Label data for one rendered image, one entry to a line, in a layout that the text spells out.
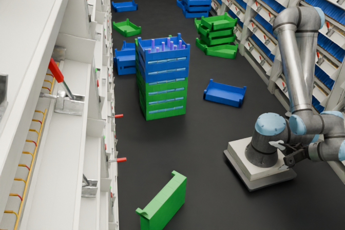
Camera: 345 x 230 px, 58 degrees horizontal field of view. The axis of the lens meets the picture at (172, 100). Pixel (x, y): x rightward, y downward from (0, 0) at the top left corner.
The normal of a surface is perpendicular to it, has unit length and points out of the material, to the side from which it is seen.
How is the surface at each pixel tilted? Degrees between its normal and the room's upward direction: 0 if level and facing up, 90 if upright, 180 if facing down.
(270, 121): 5
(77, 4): 90
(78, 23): 90
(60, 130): 17
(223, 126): 0
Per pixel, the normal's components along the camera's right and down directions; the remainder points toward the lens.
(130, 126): 0.04, -0.82
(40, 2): 0.32, -0.80
